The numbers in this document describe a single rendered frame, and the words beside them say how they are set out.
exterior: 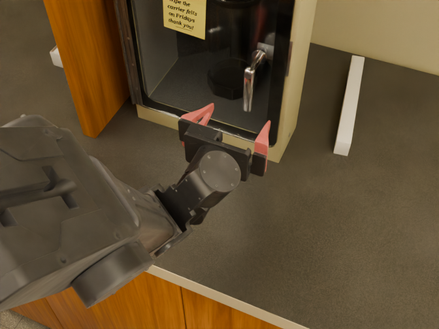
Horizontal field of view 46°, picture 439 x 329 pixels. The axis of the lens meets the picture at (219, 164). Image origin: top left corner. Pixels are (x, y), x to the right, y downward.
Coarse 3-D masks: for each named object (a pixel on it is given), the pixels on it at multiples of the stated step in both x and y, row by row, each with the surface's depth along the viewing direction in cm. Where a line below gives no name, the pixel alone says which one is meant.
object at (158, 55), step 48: (144, 0) 85; (240, 0) 77; (288, 0) 73; (144, 48) 93; (192, 48) 88; (240, 48) 83; (288, 48) 80; (144, 96) 103; (192, 96) 97; (240, 96) 91
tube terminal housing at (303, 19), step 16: (304, 0) 76; (304, 16) 80; (304, 32) 84; (304, 48) 89; (304, 64) 94; (288, 80) 86; (288, 96) 89; (144, 112) 108; (288, 112) 94; (176, 128) 108; (288, 128) 100; (240, 144) 103; (272, 160) 102
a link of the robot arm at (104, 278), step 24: (24, 120) 29; (120, 192) 34; (144, 216) 40; (168, 216) 63; (144, 240) 51; (168, 240) 62; (96, 264) 27; (120, 264) 28; (144, 264) 29; (96, 288) 27; (120, 288) 34
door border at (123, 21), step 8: (120, 0) 87; (120, 8) 88; (120, 16) 89; (128, 16) 89; (120, 24) 91; (128, 24) 90; (128, 32) 91; (128, 40) 93; (128, 48) 94; (128, 56) 96; (128, 64) 98; (136, 64) 97; (128, 72) 99; (136, 72) 98; (136, 80) 100; (136, 88) 102; (136, 96) 104
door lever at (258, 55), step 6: (252, 54) 83; (258, 54) 82; (264, 54) 82; (258, 60) 82; (264, 60) 83; (252, 66) 80; (246, 72) 80; (252, 72) 80; (246, 78) 80; (252, 78) 80; (246, 84) 82; (252, 84) 81; (246, 90) 83; (252, 90) 83; (246, 96) 84; (252, 96) 84; (246, 102) 85; (252, 102) 85; (246, 108) 86; (252, 108) 87
